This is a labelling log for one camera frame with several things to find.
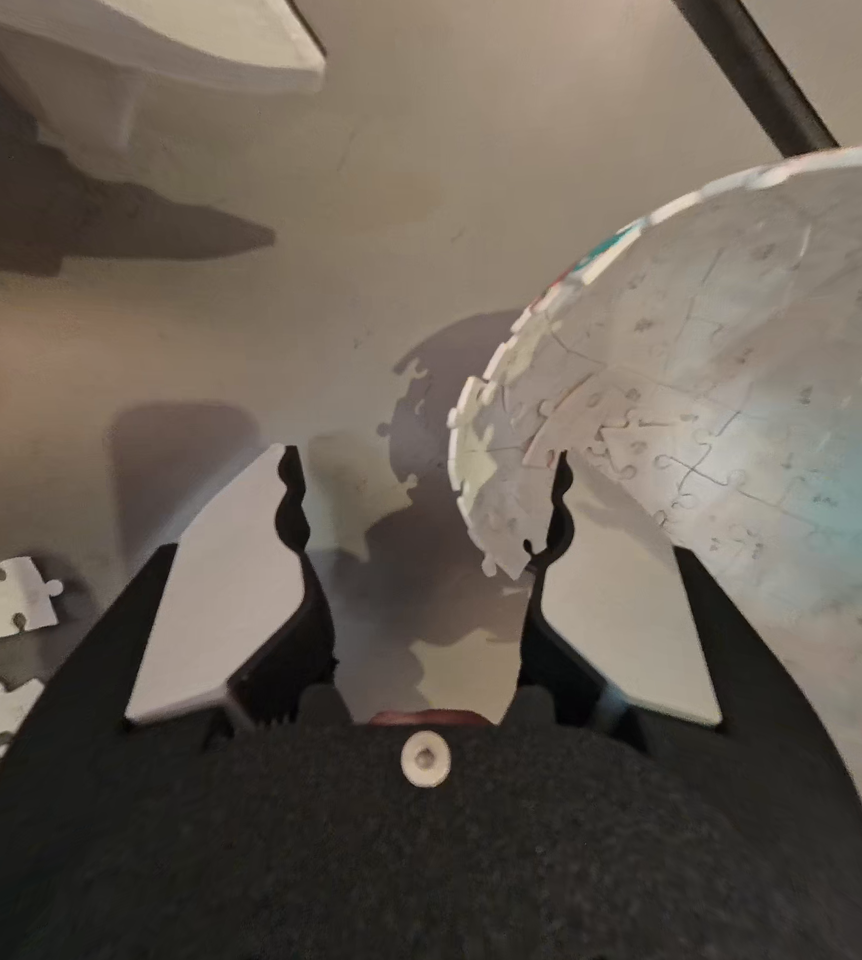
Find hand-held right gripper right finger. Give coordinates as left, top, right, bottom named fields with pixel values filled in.
left=518, top=450, right=724, bottom=729

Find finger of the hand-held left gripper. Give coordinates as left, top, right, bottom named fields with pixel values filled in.
left=0, top=0, right=327, bottom=154

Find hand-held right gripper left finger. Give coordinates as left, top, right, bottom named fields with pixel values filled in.
left=127, top=446, right=339, bottom=729

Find colourful puzzle ball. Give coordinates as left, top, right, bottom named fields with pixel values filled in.
left=446, top=140, right=862, bottom=841

